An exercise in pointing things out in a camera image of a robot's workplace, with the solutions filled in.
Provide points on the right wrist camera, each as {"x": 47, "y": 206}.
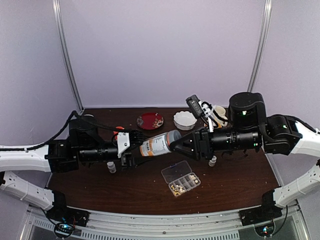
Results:
{"x": 202, "y": 110}

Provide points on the clear plastic pill organizer box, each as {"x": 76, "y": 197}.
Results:
{"x": 180, "y": 178}

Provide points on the small white bottle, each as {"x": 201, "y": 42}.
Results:
{"x": 111, "y": 167}
{"x": 213, "y": 161}

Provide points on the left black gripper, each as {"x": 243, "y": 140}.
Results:
{"x": 134, "y": 162}

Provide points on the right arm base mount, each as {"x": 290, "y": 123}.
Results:
{"x": 259, "y": 214}

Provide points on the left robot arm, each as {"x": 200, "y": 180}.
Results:
{"x": 83, "y": 146}

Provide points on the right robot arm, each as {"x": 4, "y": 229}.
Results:
{"x": 248, "y": 128}

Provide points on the right aluminium frame post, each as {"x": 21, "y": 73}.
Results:
{"x": 263, "y": 36}

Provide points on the red floral plate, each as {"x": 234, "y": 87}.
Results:
{"x": 150, "y": 121}

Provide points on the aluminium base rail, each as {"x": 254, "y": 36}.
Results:
{"x": 224, "y": 225}

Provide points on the cream ribbed mug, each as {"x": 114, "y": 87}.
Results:
{"x": 219, "y": 115}

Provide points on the aluminium frame post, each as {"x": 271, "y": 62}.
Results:
{"x": 65, "y": 54}
{"x": 263, "y": 36}

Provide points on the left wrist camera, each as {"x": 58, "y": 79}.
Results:
{"x": 127, "y": 141}

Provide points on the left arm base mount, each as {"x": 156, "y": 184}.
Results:
{"x": 72, "y": 216}

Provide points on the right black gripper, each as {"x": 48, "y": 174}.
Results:
{"x": 203, "y": 144}

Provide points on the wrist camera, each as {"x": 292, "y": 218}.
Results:
{"x": 202, "y": 110}
{"x": 127, "y": 141}

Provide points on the left aluminium frame post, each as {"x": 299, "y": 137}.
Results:
{"x": 65, "y": 54}

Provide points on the grey cap supplement bottle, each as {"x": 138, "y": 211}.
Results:
{"x": 159, "y": 144}

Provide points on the orange pill bottle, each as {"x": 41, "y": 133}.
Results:
{"x": 115, "y": 133}

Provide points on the white scalloped bowl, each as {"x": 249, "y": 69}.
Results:
{"x": 184, "y": 120}

